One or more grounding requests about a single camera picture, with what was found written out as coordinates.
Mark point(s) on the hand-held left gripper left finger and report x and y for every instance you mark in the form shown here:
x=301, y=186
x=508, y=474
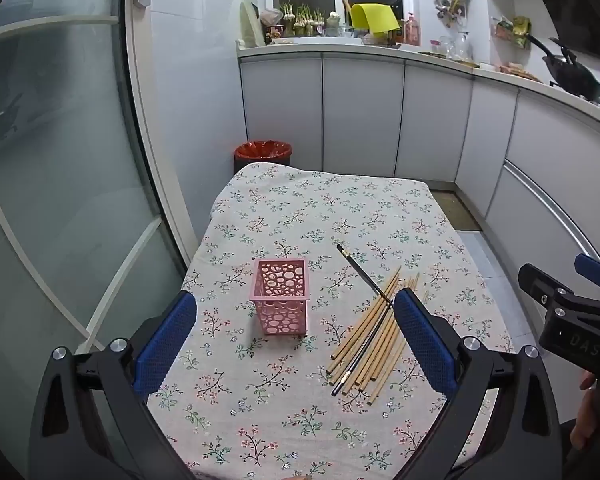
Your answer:
x=166, y=340

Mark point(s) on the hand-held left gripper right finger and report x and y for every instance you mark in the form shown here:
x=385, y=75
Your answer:
x=425, y=340

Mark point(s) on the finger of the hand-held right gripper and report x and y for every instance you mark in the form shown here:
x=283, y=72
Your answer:
x=532, y=280
x=596, y=271

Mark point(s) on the pile of bamboo chopsticks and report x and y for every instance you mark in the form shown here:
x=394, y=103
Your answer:
x=387, y=347

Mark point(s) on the black chopstick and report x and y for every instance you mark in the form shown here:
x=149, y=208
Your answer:
x=362, y=275
x=365, y=353

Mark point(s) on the pink perforated plastic basket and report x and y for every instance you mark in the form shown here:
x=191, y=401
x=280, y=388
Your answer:
x=280, y=317

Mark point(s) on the person's right hand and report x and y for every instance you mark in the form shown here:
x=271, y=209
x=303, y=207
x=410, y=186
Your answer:
x=597, y=410

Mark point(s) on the brown floor mat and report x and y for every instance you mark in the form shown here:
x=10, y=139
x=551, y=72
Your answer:
x=460, y=210

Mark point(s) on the floral tablecloth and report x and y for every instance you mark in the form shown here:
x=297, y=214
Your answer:
x=290, y=210

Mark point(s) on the black wok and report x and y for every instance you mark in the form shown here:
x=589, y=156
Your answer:
x=575, y=77

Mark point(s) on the trash bin with red bag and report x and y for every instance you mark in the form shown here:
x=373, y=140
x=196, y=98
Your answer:
x=262, y=152

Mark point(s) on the frosted glass sliding door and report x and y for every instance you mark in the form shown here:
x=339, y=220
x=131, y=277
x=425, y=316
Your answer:
x=55, y=160

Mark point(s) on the white kitchen cabinets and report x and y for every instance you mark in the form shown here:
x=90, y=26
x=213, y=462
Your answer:
x=360, y=110

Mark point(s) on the glass jars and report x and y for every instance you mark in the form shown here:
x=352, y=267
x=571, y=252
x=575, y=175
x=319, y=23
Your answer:
x=457, y=46

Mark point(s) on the green and gold packets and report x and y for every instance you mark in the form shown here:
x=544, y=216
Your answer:
x=516, y=30

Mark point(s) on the pink bottle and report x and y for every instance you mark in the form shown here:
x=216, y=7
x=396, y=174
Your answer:
x=411, y=30

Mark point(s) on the water heater pipes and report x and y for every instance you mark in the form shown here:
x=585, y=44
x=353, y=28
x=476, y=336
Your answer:
x=450, y=5

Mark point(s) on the yellow cloth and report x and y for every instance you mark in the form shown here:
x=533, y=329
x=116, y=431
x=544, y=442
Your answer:
x=375, y=17

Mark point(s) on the white kitchen countertop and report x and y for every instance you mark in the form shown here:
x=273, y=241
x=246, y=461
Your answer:
x=330, y=46

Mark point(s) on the white round board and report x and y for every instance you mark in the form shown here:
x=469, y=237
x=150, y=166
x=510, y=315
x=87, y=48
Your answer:
x=250, y=22

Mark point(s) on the sprouting green plants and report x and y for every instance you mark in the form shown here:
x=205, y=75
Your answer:
x=302, y=17

